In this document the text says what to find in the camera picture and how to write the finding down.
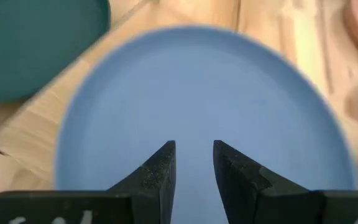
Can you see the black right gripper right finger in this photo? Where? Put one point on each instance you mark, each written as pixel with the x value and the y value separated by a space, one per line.
pixel 241 189

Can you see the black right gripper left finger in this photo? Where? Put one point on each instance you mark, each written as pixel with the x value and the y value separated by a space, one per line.
pixel 157 186

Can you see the blue plate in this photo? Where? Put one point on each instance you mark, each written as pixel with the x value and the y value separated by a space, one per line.
pixel 197 93

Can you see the wooden shelf with black legs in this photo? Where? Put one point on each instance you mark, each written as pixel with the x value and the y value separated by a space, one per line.
pixel 33 130

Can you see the dark teal plate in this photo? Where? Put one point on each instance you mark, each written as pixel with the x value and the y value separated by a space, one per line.
pixel 33 46

